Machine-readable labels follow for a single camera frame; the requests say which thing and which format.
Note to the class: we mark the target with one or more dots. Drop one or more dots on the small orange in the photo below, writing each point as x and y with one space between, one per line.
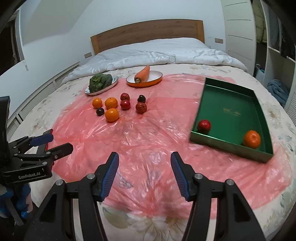
97 103

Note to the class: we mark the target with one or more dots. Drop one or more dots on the blue gloved hand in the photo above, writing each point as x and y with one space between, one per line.
20 198

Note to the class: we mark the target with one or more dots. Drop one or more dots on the blue folded towel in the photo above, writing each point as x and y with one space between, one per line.
279 91

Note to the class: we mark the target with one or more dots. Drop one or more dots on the dark red apple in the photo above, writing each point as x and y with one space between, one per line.
141 107

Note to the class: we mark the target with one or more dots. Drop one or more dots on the floral bed sheet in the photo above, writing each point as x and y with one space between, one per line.
271 187

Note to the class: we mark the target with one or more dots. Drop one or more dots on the white wardrobe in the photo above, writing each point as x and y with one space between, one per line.
256 37

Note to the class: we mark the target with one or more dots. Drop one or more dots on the orange middle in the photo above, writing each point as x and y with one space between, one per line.
111 102

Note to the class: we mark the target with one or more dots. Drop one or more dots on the dark plum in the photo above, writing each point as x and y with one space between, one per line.
100 112
141 99

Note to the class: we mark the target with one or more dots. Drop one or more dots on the white oval plate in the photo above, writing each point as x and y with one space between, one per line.
114 82

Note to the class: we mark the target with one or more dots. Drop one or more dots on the orange front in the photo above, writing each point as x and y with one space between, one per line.
112 115

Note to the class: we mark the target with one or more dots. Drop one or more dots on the pink plastic sheet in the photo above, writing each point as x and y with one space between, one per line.
145 182

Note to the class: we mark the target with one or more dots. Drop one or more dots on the red apple middle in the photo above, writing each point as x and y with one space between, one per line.
125 104

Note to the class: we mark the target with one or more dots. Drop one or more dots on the dark plum back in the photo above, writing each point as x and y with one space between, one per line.
141 99

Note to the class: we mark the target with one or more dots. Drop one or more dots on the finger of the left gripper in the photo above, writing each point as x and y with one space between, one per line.
26 143
50 155

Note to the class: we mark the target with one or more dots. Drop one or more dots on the dark plum front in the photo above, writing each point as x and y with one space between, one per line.
100 112

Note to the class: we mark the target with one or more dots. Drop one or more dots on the orange tangerine in tray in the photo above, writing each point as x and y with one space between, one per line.
252 139

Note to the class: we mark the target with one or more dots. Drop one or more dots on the red apple in tray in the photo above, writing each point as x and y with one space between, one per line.
203 126

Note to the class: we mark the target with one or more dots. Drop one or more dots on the green rectangular tray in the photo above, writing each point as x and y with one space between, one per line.
232 110

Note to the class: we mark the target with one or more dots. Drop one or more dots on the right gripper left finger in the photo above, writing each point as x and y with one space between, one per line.
55 219

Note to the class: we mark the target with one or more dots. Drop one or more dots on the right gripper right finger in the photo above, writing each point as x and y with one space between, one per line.
235 219

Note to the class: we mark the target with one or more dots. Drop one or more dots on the red apple back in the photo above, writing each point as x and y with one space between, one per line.
124 96

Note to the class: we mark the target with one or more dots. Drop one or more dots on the white duvet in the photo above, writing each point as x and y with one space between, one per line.
154 52

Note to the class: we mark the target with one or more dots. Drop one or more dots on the orange carrot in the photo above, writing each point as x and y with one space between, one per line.
143 75

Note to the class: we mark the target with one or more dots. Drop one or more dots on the wooden headboard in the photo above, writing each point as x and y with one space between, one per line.
146 31

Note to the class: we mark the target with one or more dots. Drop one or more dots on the green leafy vegetable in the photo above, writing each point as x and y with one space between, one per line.
99 82

